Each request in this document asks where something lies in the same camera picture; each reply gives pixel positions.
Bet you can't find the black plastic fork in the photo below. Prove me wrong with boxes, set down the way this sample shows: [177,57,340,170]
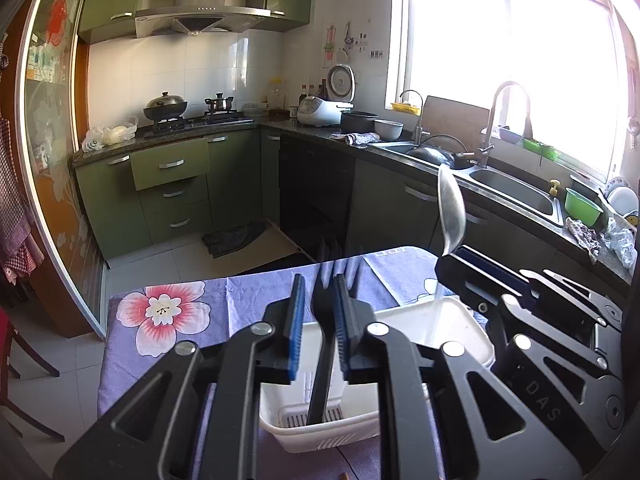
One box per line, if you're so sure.
[307,242,340,426]

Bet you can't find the translucent plastic spoon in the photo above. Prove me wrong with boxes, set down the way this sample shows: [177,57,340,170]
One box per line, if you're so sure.
[427,164,466,342]

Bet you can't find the steel kitchen sink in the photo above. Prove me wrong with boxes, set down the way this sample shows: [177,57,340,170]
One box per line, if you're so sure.
[464,168,564,226]

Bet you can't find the steel kitchen faucet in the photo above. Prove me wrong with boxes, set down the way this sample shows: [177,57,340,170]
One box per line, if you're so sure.
[477,80,534,168]

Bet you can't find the green plastic basin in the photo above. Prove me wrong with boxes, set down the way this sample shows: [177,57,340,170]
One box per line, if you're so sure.
[564,188,603,228]

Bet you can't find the white plastic utensil holder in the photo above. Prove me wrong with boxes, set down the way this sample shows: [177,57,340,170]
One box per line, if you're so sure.
[259,296,495,453]

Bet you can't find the dark lower counter cabinets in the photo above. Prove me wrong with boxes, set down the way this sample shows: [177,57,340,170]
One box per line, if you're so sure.
[279,130,631,308]

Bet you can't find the dark floor rag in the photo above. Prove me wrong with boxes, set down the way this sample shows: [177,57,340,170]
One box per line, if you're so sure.
[202,221,266,258]

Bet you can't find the wooden cutting board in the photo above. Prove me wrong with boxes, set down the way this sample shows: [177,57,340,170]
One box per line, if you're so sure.
[422,96,489,151]

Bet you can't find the white bowl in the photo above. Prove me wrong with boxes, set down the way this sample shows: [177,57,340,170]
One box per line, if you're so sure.
[373,119,404,142]

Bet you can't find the purple floral tablecloth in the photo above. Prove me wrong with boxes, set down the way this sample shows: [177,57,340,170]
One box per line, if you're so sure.
[98,246,436,479]

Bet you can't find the green lower cabinets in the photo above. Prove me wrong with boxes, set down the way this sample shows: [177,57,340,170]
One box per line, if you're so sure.
[73,127,265,260]

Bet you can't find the white rice cooker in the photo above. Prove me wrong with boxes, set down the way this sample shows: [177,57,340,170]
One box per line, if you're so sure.
[297,64,356,127]

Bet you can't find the small steel pot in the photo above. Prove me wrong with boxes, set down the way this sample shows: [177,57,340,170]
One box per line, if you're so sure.
[205,92,234,114]

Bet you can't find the black gas stove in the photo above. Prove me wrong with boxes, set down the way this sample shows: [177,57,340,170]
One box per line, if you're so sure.
[137,110,254,138]

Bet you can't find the black wok with lid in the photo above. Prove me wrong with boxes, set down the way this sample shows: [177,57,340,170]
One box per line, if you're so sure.
[143,91,188,122]

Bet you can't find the glass sliding door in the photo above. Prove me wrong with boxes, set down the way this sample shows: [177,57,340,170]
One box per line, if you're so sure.
[14,0,106,338]

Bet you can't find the white plastic bags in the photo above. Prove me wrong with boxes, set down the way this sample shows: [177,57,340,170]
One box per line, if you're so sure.
[81,116,139,153]

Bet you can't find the purple checkered apron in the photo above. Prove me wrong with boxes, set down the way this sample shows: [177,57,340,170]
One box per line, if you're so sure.
[0,34,46,286]

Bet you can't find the steel range hood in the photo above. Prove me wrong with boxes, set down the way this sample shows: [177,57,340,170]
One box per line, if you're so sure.
[134,0,270,38]

